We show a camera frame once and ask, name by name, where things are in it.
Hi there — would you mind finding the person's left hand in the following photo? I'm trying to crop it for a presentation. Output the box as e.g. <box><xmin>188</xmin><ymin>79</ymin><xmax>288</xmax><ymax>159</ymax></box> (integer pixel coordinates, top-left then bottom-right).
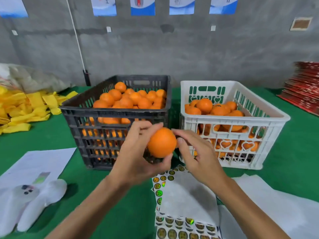
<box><xmin>110</xmin><ymin>121</ymin><xmax>175</xmax><ymax>188</ymax></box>

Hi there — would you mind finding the person's right hand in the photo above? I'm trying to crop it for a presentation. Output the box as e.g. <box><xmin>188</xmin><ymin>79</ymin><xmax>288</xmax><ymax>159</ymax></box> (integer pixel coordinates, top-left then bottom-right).
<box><xmin>172</xmin><ymin>129</ymin><xmax>231</xmax><ymax>191</ymax></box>

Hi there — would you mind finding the single orange fruit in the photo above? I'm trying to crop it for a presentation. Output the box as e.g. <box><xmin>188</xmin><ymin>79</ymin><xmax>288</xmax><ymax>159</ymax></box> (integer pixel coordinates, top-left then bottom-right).
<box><xmin>148</xmin><ymin>127</ymin><xmax>178</xmax><ymax>159</ymax></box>

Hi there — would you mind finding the black plastic crate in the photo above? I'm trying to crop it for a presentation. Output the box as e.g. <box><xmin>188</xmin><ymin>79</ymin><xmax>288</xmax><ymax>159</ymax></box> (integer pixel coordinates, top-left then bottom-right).
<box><xmin>60</xmin><ymin>74</ymin><xmax>172</xmax><ymax>171</ymax></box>

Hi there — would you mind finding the heap of labelled oranges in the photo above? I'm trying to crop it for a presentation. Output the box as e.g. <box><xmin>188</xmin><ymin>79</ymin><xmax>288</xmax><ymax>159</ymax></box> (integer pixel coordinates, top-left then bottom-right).
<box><xmin>184</xmin><ymin>98</ymin><xmax>260</xmax><ymax>158</ymax></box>

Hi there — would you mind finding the pile of oranges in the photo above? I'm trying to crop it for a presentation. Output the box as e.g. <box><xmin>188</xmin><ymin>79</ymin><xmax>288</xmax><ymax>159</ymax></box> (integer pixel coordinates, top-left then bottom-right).
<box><xmin>82</xmin><ymin>81</ymin><xmax>167</xmax><ymax>158</ymax></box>

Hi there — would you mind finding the white plastic crate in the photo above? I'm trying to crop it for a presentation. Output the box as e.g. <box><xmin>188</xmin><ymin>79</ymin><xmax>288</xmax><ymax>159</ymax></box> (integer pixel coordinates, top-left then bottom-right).
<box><xmin>179</xmin><ymin>80</ymin><xmax>291</xmax><ymax>170</ymax></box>

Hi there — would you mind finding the person's right forearm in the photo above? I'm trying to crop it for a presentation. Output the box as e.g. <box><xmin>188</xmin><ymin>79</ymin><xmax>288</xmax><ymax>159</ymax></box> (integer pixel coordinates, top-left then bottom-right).
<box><xmin>214</xmin><ymin>177</ymin><xmax>291</xmax><ymax>239</ymax></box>

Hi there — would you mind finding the person's left forearm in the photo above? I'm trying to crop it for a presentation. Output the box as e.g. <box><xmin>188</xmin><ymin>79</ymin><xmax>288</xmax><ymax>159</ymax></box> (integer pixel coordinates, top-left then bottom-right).
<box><xmin>45</xmin><ymin>176</ymin><xmax>130</xmax><ymax>239</ymax></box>

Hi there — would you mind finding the green felt table cover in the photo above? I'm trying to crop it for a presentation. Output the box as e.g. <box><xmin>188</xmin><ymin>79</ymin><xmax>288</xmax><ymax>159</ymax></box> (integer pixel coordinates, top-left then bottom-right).
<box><xmin>0</xmin><ymin>86</ymin><xmax>319</xmax><ymax>239</ymax></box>

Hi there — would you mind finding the white backing sheet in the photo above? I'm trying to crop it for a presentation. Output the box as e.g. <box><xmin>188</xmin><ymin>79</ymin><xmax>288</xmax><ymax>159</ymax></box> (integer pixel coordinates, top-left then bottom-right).
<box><xmin>219</xmin><ymin>174</ymin><xmax>319</xmax><ymax>239</ymax></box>

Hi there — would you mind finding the white printed paper sheet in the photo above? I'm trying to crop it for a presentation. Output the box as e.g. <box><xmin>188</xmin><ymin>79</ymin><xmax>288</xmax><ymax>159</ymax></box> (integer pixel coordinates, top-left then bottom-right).
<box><xmin>0</xmin><ymin>147</ymin><xmax>77</xmax><ymax>190</ymax></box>

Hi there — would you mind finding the white handheld controller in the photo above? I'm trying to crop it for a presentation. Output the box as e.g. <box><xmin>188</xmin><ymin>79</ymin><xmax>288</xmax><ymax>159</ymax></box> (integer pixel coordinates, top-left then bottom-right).
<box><xmin>0</xmin><ymin>179</ymin><xmax>67</xmax><ymax>237</ymax></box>

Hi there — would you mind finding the pile of yellow bags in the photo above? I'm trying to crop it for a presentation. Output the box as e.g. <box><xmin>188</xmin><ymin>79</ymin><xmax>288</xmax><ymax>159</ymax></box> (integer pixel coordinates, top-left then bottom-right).
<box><xmin>0</xmin><ymin>86</ymin><xmax>79</xmax><ymax>135</ymax></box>

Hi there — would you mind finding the stack of red cardboard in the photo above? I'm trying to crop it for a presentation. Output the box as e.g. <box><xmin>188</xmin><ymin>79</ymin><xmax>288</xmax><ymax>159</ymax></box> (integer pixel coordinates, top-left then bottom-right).
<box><xmin>277</xmin><ymin>61</ymin><xmax>319</xmax><ymax>117</ymax></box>

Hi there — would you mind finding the beige woven sack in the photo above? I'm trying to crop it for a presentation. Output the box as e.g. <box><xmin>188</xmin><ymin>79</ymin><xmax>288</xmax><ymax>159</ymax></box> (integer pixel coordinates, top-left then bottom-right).
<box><xmin>0</xmin><ymin>63</ymin><xmax>70</xmax><ymax>94</ymax></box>

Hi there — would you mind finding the white pole with black base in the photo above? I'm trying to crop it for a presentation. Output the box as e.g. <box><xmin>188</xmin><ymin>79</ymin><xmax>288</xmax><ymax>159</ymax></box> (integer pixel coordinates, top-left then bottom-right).
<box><xmin>66</xmin><ymin>0</ymin><xmax>92</xmax><ymax>87</ymax></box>

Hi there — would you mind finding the white notice with blue border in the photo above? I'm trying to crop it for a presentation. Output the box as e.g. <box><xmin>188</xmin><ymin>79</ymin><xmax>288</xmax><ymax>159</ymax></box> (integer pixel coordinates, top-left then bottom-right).
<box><xmin>0</xmin><ymin>0</ymin><xmax>29</xmax><ymax>18</ymax></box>

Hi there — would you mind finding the blue white wall poster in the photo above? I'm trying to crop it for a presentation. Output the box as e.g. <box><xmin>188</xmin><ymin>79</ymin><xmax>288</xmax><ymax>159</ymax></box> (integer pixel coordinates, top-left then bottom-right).
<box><xmin>130</xmin><ymin>0</ymin><xmax>156</xmax><ymax>16</ymax></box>
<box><xmin>209</xmin><ymin>0</ymin><xmax>239</xmax><ymax>15</ymax></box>
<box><xmin>169</xmin><ymin>0</ymin><xmax>196</xmax><ymax>15</ymax></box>
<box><xmin>91</xmin><ymin>0</ymin><xmax>117</xmax><ymax>17</ymax></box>

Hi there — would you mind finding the beige wall plate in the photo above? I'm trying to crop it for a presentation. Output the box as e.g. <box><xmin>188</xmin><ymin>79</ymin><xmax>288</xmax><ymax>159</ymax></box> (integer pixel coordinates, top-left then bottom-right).
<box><xmin>290</xmin><ymin>17</ymin><xmax>313</xmax><ymax>31</ymax></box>

